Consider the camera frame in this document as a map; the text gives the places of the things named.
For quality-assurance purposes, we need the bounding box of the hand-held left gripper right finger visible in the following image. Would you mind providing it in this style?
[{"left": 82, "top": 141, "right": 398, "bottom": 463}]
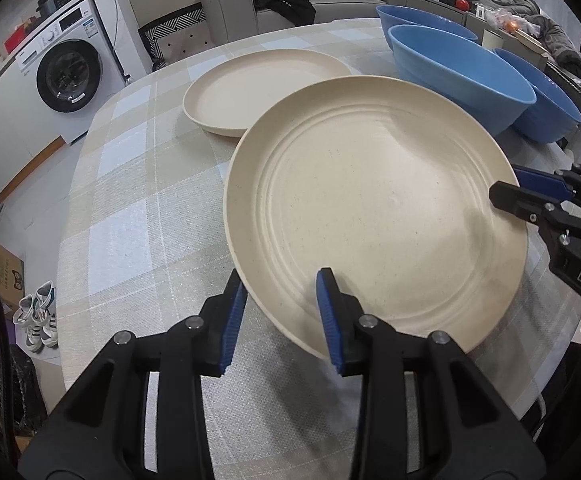
[{"left": 315, "top": 267, "right": 546, "bottom": 480}]

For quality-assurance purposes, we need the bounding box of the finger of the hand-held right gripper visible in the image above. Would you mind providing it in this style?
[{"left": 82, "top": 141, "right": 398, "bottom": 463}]
[
  {"left": 489, "top": 181, "right": 581, "bottom": 249},
  {"left": 512, "top": 162, "right": 581, "bottom": 201}
]

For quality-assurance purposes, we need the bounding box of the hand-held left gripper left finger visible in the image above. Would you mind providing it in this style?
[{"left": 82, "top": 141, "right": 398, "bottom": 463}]
[{"left": 18, "top": 269, "right": 248, "bottom": 480}]

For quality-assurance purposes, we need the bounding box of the blue bowl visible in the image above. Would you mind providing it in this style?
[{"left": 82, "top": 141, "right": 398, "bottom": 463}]
[
  {"left": 375, "top": 4, "right": 480, "bottom": 51},
  {"left": 493, "top": 47, "right": 581, "bottom": 145},
  {"left": 388, "top": 25, "right": 536, "bottom": 137}
]

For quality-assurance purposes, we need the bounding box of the cream round plate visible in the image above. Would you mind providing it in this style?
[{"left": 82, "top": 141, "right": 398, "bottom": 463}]
[
  {"left": 183, "top": 49, "right": 354, "bottom": 138},
  {"left": 224, "top": 76, "right": 530, "bottom": 361}
]

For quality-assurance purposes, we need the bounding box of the grey blanket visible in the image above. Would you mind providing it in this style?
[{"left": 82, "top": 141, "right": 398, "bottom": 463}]
[{"left": 508, "top": 0, "right": 581, "bottom": 101}]

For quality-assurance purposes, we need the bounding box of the checked tablecloth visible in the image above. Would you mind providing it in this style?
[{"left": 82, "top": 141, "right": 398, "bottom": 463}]
[{"left": 56, "top": 17, "right": 581, "bottom": 480}]

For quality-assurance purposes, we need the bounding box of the clear plastic bag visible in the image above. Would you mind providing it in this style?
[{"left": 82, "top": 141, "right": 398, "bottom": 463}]
[{"left": 485, "top": 7, "right": 521, "bottom": 31}]

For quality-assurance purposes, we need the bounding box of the white sneaker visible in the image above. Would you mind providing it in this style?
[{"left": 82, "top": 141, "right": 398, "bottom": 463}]
[
  {"left": 23, "top": 312, "right": 45, "bottom": 353},
  {"left": 41, "top": 312, "right": 60, "bottom": 348},
  {"left": 13, "top": 295, "right": 36, "bottom": 328},
  {"left": 34, "top": 281, "right": 58, "bottom": 318}
]

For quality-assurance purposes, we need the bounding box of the cardboard box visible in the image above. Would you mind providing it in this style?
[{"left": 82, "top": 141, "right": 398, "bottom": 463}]
[{"left": 0, "top": 234, "right": 25, "bottom": 306}]

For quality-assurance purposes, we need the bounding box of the white washing machine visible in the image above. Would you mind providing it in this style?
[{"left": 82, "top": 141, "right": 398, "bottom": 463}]
[{"left": 14, "top": 0, "right": 127, "bottom": 143}]

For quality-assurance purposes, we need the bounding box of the black white patterned cushion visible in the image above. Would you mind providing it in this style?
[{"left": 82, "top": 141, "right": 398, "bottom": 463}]
[{"left": 140, "top": 7, "right": 208, "bottom": 68}]

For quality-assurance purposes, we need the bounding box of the red box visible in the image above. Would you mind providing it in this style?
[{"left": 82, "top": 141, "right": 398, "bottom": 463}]
[{"left": 4, "top": 25, "right": 26, "bottom": 53}]

